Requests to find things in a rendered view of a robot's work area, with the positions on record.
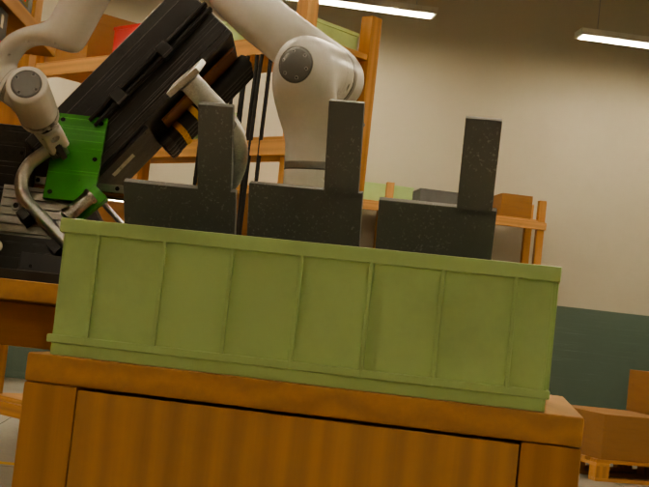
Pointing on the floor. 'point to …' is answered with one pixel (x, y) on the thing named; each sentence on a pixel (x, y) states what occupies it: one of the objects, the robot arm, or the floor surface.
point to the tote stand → (272, 433)
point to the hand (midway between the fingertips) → (51, 146)
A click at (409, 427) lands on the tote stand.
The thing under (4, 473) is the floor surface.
